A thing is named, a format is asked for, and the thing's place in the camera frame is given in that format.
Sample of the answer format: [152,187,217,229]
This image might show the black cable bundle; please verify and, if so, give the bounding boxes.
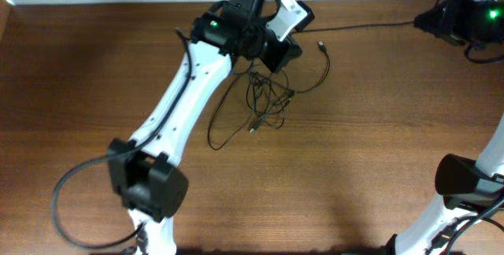
[206,40,332,152]

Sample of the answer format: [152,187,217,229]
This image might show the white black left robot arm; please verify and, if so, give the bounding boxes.
[107,0,313,254]

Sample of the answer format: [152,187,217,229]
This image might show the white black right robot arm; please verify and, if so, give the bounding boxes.
[380,0,503,254]

